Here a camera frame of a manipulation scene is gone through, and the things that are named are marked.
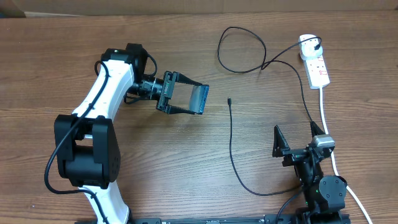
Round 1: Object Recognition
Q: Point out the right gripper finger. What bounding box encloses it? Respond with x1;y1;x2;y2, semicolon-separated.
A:
272;125;290;157
310;121;325;137

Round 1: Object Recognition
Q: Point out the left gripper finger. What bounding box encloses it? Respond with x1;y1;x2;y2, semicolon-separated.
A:
174;72;202;86
166;105;200;114

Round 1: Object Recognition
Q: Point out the blue Galaxy smartphone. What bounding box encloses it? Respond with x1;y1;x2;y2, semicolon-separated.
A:
188;85;210;114

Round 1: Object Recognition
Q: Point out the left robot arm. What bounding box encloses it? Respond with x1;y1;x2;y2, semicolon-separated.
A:
44;43;209;223

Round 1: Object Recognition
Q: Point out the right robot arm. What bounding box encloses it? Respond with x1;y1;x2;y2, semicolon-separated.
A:
272;121;351;223

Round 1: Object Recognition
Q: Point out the white power strip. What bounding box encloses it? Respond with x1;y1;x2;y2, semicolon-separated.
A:
303;55;330;89

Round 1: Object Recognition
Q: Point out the cardboard backdrop board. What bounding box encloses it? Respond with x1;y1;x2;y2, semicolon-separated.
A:
1;0;397;17

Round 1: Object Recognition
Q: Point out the white power strip cord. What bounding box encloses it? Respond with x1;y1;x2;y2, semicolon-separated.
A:
318;86;373;224

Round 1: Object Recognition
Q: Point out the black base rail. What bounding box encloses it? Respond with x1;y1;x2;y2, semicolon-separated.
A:
74;213;351;224

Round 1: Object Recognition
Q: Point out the white USB wall charger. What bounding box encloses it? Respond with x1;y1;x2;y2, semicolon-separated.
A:
298;34;323;60

